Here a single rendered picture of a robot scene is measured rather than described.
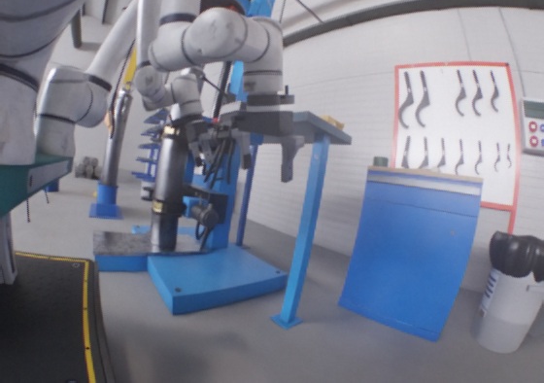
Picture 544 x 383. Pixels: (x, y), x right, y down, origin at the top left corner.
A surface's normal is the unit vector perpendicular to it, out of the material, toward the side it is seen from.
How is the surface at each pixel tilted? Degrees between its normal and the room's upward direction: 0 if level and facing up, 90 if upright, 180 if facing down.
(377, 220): 90
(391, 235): 90
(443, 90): 90
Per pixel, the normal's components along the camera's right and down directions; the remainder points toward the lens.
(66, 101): 0.94, 0.16
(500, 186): -0.71, -0.12
